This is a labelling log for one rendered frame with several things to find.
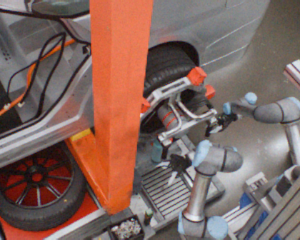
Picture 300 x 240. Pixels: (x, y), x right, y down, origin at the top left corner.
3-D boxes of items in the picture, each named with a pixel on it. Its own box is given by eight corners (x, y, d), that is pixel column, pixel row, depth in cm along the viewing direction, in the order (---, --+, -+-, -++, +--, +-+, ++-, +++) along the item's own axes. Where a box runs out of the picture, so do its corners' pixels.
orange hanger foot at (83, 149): (83, 127, 325) (81, 99, 296) (119, 186, 302) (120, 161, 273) (61, 137, 319) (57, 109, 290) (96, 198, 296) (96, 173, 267)
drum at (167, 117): (172, 110, 307) (175, 97, 295) (190, 133, 298) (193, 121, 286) (155, 118, 302) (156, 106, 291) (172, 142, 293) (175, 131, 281)
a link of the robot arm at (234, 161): (251, 155, 217) (236, 143, 265) (228, 151, 217) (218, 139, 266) (245, 178, 218) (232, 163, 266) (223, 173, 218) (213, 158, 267)
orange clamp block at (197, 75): (191, 77, 289) (200, 67, 284) (198, 86, 285) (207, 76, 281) (185, 76, 284) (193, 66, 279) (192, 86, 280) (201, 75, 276)
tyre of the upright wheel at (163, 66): (178, 92, 349) (193, 31, 295) (195, 115, 339) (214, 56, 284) (101, 126, 325) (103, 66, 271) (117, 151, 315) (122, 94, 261)
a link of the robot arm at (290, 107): (289, 191, 267) (267, 102, 261) (310, 183, 271) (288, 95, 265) (302, 195, 256) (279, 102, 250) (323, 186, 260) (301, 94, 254)
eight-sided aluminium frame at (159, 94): (192, 115, 331) (206, 66, 285) (197, 121, 328) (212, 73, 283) (127, 146, 312) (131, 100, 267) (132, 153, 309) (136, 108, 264)
